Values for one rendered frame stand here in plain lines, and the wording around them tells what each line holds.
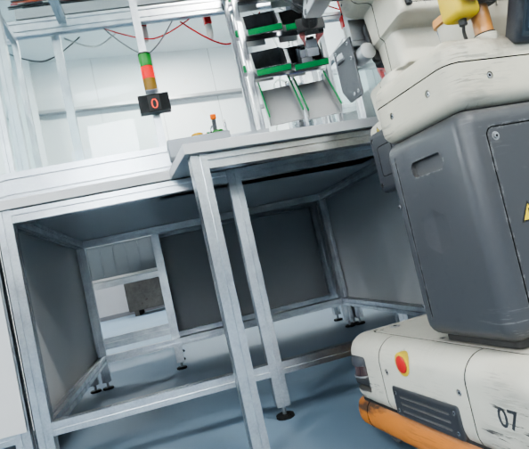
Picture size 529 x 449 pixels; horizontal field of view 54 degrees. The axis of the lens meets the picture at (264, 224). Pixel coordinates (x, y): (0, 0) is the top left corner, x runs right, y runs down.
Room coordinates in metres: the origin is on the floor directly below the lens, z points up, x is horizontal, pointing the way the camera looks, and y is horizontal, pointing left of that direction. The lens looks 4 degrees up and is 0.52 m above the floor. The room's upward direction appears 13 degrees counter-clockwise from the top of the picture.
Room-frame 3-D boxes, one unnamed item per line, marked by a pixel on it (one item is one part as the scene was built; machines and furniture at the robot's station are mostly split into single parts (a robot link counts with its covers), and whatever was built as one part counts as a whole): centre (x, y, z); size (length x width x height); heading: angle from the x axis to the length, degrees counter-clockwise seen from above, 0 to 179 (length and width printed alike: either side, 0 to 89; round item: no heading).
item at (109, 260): (3.83, 1.12, 0.73); 0.62 x 0.42 x 0.23; 101
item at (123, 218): (2.38, 0.20, 0.84); 1.50 x 1.41 x 0.03; 101
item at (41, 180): (1.74, 0.35, 0.91); 0.89 x 0.06 x 0.11; 101
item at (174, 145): (1.72, 0.15, 0.93); 0.21 x 0.07 x 0.06; 101
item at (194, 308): (3.38, -0.38, 0.43); 2.20 x 0.38 x 0.86; 101
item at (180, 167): (1.82, -0.15, 0.84); 0.90 x 0.70 x 0.03; 108
